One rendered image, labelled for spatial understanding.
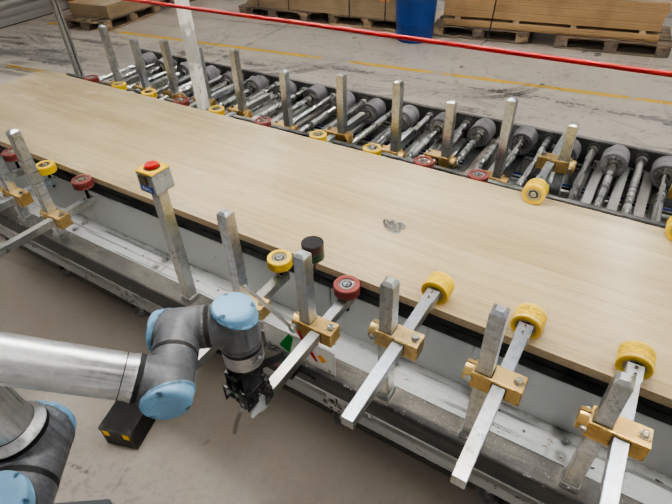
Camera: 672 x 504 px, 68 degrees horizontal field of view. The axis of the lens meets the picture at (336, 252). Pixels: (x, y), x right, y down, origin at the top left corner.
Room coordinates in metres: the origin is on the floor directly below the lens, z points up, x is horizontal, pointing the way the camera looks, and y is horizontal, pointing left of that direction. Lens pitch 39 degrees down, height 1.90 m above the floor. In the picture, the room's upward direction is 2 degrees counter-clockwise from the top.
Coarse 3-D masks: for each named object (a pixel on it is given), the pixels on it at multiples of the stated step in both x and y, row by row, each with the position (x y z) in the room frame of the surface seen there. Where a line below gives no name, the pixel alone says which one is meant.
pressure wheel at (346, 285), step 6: (342, 276) 1.12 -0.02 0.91; (348, 276) 1.11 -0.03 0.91; (336, 282) 1.09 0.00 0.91; (342, 282) 1.09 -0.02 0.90; (348, 282) 1.08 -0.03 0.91; (354, 282) 1.09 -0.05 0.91; (336, 288) 1.06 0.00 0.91; (342, 288) 1.06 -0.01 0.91; (348, 288) 1.06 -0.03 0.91; (354, 288) 1.06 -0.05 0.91; (336, 294) 1.06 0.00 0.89; (342, 294) 1.05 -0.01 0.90; (348, 294) 1.04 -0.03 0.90; (354, 294) 1.05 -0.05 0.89; (348, 300) 1.04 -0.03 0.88
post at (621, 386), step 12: (612, 384) 0.56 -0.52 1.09; (624, 384) 0.56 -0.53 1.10; (612, 396) 0.56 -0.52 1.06; (624, 396) 0.55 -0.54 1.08; (600, 408) 0.56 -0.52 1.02; (612, 408) 0.55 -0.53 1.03; (600, 420) 0.56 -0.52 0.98; (612, 420) 0.55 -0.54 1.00; (588, 444) 0.56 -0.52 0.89; (600, 444) 0.55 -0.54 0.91; (576, 456) 0.56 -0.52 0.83; (588, 456) 0.55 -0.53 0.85; (576, 468) 0.56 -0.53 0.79; (588, 468) 0.55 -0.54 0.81; (564, 480) 0.56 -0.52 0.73; (576, 480) 0.55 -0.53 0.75
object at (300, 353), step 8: (336, 304) 1.04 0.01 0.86; (344, 304) 1.04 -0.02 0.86; (328, 312) 1.01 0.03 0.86; (336, 312) 1.01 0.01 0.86; (336, 320) 1.00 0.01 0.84; (312, 336) 0.92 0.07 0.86; (304, 344) 0.90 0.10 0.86; (312, 344) 0.90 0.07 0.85; (296, 352) 0.87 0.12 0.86; (304, 352) 0.87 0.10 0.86; (288, 360) 0.84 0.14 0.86; (296, 360) 0.84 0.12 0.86; (280, 368) 0.82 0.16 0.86; (288, 368) 0.82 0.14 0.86; (296, 368) 0.84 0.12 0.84; (272, 376) 0.80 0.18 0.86; (280, 376) 0.79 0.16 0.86; (288, 376) 0.81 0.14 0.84; (272, 384) 0.77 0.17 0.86; (280, 384) 0.78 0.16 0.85
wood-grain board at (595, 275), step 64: (0, 128) 2.31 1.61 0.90; (64, 128) 2.28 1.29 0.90; (128, 128) 2.25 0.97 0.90; (192, 128) 2.22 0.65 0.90; (256, 128) 2.19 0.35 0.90; (128, 192) 1.68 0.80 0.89; (192, 192) 1.64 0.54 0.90; (256, 192) 1.62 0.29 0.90; (320, 192) 1.60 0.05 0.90; (384, 192) 1.58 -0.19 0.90; (448, 192) 1.57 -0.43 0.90; (512, 192) 1.55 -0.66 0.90; (384, 256) 1.21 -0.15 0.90; (448, 256) 1.20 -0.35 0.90; (512, 256) 1.18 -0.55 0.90; (576, 256) 1.17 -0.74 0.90; (640, 256) 1.16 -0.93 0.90; (448, 320) 0.95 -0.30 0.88; (576, 320) 0.91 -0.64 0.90; (640, 320) 0.90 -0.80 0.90
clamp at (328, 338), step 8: (296, 312) 1.01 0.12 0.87; (296, 320) 0.98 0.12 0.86; (320, 320) 0.97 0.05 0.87; (328, 320) 0.97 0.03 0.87; (304, 328) 0.96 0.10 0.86; (312, 328) 0.95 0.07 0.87; (320, 328) 0.94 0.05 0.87; (336, 328) 0.94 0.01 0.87; (320, 336) 0.93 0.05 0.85; (328, 336) 0.92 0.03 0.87; (336, 336) 0.94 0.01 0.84; (328, 344) 0.92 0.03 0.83
